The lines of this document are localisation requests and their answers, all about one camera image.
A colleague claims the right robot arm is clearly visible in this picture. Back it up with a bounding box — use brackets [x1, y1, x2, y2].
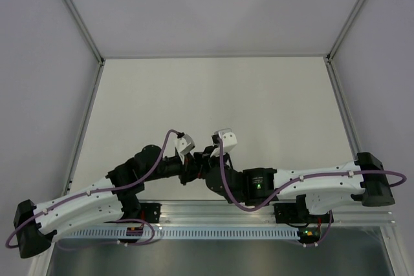
[194, 147, 395, 223]

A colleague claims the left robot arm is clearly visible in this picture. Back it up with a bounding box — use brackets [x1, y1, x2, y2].
[6, 141, 194, 259]

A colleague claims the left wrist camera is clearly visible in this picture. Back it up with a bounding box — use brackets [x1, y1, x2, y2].
[174, 133, 195, 156]

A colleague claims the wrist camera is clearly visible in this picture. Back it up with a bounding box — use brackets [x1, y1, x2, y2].
[211, 128, 237, 156]
[174, 133, 195, 156]

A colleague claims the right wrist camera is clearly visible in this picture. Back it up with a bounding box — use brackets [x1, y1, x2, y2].
[211, 128, 237, 156]

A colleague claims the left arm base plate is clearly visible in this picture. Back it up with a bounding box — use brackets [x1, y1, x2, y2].
[138, 202, 162, 224]

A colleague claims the aluminium mounting rail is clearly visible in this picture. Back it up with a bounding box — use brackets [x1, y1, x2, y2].
[48, 200, 397, 227]

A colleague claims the white slotted cable duct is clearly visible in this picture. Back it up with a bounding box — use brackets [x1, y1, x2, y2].
[68, 226, 299, 240]

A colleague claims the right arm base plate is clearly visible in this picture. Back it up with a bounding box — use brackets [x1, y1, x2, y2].
[273, 202, 330, 225]

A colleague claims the left aluminium frame post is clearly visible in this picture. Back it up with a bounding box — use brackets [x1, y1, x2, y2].
[61, 0, 105, 195]

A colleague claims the aluminium frame post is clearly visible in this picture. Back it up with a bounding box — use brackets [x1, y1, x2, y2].
[61, 0, 105, 195]
[323, 0, 368, 158]

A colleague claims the right aluminium frame post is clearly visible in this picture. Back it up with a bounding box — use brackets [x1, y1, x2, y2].
[323, 0, 368, 158]

